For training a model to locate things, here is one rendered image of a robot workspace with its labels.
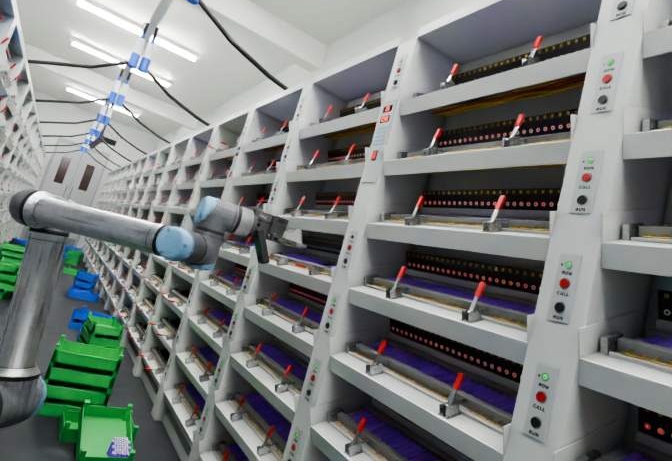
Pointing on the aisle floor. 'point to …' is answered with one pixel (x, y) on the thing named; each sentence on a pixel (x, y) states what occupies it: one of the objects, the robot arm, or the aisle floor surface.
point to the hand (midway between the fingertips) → (300, 247)
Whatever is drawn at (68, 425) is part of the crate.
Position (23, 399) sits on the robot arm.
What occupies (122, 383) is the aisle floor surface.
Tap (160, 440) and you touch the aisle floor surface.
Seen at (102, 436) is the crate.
